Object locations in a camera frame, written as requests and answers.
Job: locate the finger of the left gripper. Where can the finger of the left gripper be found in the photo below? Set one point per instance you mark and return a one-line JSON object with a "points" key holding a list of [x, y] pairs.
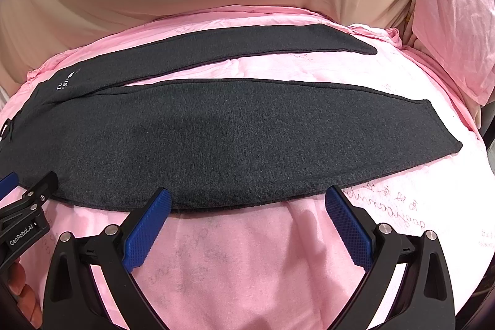
{"points": [[42, 190], [7, 184]]}

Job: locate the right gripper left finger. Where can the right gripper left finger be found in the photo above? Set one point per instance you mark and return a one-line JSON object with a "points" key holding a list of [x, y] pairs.
{"points": [[72, 299]]}

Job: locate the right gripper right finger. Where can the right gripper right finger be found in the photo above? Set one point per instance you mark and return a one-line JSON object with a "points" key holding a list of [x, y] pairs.
{"points": [[424, 299]]}

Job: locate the dark grey pants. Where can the dark grey pants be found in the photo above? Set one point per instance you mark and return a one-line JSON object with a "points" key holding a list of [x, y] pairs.
{"points": [[114, 128]]}

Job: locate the person left hand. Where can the person left hand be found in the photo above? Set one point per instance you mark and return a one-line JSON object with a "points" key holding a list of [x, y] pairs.
{"points": [[27, 302]]}

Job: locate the pink bed quilt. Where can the pink bed quilt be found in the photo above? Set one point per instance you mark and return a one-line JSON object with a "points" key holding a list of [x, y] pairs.
{"points": [[283, 266]]}

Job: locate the pink pillow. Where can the pink pillow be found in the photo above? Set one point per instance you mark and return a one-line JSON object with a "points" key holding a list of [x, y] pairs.
{"points": [[459, 34]]}

